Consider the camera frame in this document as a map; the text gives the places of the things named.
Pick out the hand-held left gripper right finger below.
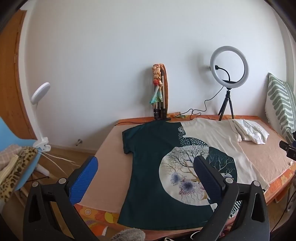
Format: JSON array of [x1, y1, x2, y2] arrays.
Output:
[[193, 156, 270, 241]]

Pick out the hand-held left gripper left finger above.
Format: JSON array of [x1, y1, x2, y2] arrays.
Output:
[[23, 156, 100, 241]]

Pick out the dark green cream printed t-shirt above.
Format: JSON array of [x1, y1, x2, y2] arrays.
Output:
[[122, 118, 270, 231]]

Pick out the white folded cloth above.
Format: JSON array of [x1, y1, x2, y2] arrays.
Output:
[[229, 119, 270, 145]]

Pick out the bed with beige blanket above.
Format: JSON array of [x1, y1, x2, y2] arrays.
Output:
[[80, 112, 296, 241]]

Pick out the green white patterned pillow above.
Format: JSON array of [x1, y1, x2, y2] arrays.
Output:
[[264, 72, 296, 144]]

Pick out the grey furry garment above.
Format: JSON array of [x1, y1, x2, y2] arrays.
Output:
[[110, 228, 146, 241]]

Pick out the leopard print cloth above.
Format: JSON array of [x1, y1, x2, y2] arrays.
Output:
[[0, 146, 38, 202]]

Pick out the beige plaid cloth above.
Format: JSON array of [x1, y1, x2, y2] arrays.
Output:
[[0, 145, 22, 171]]

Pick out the light blue chair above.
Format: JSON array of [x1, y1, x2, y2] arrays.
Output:
[[0, 116, 44, 193]]

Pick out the folded silver tripod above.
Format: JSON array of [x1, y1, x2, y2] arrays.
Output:
[[151, 70, 167, 120]]

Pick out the orange board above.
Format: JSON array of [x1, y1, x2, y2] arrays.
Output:
[[159, 63, 170, 116]]

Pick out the white clamp lamp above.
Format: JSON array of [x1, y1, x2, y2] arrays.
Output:
[[31, 82, 51, 152]]

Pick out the colourful knotted scarf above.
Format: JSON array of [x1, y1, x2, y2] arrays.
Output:
[[149, 64, 166, 107]]

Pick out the white lamp cables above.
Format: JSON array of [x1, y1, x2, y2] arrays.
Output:
[[38, 151, 79, 179]]

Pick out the black ring light cable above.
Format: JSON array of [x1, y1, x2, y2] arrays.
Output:
[[115, 87, 226, 126]]

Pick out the white ring light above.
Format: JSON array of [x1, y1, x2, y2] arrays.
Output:
[[210, 46, 249, 89]]

